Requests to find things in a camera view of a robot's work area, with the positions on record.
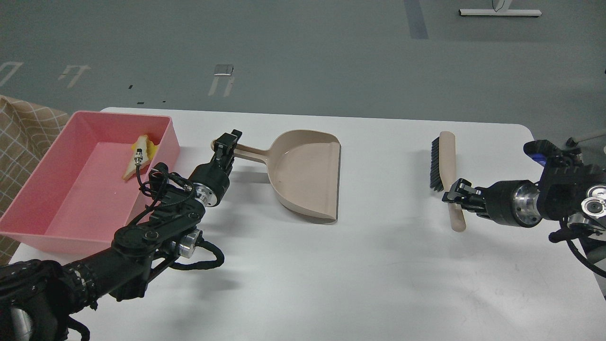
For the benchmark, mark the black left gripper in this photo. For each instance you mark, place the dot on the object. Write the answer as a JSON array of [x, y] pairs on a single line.
[[215, 175]]

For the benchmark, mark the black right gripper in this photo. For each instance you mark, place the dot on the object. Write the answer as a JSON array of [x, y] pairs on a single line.
[[509, 203]]

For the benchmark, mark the beige hand brush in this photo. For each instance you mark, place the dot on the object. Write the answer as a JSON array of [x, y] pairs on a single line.
[[443, 174]]

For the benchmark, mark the beige plastic dustpan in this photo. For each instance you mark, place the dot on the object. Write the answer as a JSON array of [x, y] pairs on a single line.
[[303, 168]]

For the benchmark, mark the yellow sponge piece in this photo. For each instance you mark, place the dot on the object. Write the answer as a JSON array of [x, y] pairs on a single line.
[[149, 150]]

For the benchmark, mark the triangular bread slice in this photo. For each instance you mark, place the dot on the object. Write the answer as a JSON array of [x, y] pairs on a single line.
[[136, 159]]

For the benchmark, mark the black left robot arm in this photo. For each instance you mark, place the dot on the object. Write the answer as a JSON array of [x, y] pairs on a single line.
[[39, 297]]

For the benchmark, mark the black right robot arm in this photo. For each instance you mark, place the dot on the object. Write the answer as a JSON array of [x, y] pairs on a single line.
[[568, 192]]

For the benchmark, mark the pink plastic bin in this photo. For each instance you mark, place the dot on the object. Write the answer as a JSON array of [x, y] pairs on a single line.
[[76, 198]]

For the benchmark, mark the metal floor plate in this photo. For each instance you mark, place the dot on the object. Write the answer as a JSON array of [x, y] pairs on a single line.
[[223, 70]]

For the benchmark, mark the chair caster leg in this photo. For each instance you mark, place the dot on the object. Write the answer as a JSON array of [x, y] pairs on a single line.
[[575, 140]]

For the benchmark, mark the white table leg base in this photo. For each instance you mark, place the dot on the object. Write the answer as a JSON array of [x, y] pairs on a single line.
[[500, 8]]

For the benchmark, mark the beige checkered cloth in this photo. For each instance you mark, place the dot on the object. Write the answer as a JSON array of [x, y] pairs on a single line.
[[27, 131]]

